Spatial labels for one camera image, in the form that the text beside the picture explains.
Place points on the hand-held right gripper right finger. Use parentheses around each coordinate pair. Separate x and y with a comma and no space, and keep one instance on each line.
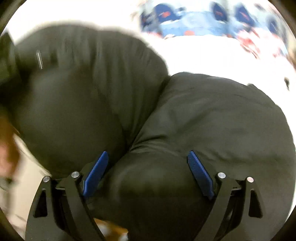
(200,175)

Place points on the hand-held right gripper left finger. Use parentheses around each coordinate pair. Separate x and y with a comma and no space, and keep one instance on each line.
(96,175)

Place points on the black puffer jacket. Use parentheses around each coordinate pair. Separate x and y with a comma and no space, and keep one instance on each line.
(208,115)

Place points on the person's left forearm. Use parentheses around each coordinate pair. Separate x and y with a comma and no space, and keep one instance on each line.
(8,148)

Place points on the orange patterned cloth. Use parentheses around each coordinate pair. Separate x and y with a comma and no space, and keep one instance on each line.
(111,230)

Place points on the white bed sheet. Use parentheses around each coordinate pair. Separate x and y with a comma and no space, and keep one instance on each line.
(208,55)

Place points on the pink checked cloth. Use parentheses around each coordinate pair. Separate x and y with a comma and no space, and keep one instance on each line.
(252,45)

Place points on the whale print curtain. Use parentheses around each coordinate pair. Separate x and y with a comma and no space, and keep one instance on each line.
(196,20)

